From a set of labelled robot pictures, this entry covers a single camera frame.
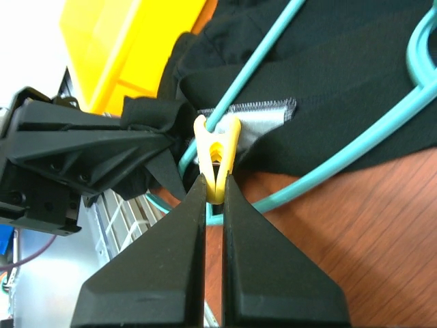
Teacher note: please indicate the yellow plastic tray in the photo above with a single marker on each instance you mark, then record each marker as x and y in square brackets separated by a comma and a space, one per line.
[120, 48]

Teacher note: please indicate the yellow clothespin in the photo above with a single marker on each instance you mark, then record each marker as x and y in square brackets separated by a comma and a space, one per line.
[216, 154]

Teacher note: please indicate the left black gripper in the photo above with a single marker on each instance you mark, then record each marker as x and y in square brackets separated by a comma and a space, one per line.
[52, 153]

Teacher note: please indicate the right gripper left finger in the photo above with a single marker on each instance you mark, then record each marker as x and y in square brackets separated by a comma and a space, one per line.
[159, 278]

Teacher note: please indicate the black underwear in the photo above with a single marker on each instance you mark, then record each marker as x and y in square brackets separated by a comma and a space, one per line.
[307, 85]

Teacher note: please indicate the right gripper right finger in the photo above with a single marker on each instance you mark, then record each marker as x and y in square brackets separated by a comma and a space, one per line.
[267, 280]

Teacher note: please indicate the teal plastic hanger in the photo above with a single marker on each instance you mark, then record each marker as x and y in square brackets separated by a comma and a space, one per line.
[307, 171]

